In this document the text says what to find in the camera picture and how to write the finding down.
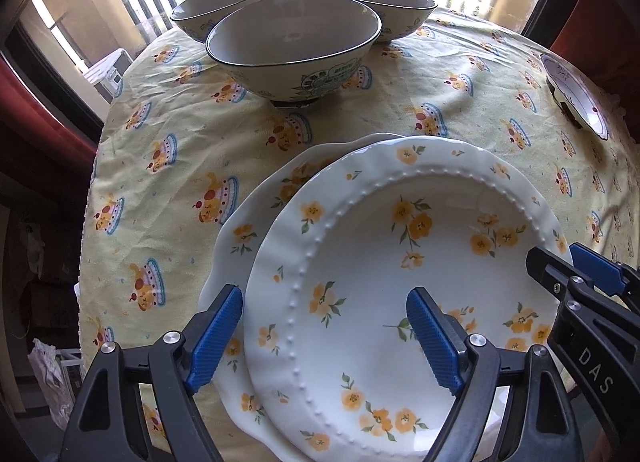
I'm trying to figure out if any white air conditioner unit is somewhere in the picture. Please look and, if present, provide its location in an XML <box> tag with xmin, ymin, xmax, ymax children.
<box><xmin>82</xmin><ymin>47</ymin><xmax>135</xmax><ymax>103</ymax></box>

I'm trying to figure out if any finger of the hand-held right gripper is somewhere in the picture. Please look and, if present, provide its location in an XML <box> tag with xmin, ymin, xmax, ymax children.
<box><xmin>525</xmin><ymin>247</ymin><xmax>640</xmax><ymax>448</ymax></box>
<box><xmin>569</xmin><ymin>242</ymin><xmax>640</xmax><ymax>303</ymax></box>

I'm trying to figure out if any red curtain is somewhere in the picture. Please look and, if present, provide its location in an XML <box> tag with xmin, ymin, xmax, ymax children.
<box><xmin>0</xmin><ymin>57</ymin><xmax>101</xmax><ymax>183</ymax></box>
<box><xmin>550</xmin><ymin>0</ymin><xmax>640</xmax><ymax>93</ymax></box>

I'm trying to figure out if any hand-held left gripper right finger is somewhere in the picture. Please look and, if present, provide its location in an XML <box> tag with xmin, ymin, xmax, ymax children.
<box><xmin>406</xmin><ymin>286</ymin><xmax>586</xmax><ymax>462</ymax></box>

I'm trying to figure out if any yellow floral scalloped plate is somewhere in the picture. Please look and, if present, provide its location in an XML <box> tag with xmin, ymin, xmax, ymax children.
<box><xmin>197</xmin><ymin>132</ymin><xmax>406</xmax><ymax>462</ymax></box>
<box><xmin>243</xmin><ymin>136</ymin><xmax>575</xmax><ymax>460</ymax></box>

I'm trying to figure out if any crumpled plastic bag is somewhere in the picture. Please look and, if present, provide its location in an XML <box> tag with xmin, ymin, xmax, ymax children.
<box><xmin>27</xmin><ymin>337</ymin><xmax>76</xmax><ymax>430</ymax></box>

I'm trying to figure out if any yellow printed tablecloth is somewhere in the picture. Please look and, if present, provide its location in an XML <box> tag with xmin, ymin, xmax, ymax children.
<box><xmin>80</xmin><ymin>7</ymin><xmax>640</xmax><ymax>462</ymax></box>

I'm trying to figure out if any small white patterned dish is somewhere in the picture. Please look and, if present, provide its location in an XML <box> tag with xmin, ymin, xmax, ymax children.
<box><xmin>540</xmin><ymin>52</ymin><xmax>611</xmax><ymax>141</ymax></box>

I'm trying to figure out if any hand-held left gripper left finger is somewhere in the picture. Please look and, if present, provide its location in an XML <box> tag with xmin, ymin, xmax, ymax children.
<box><xmin>62</xmin><ymin>283</ymin><xmax>246</xmax><ymax>462</ymax></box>

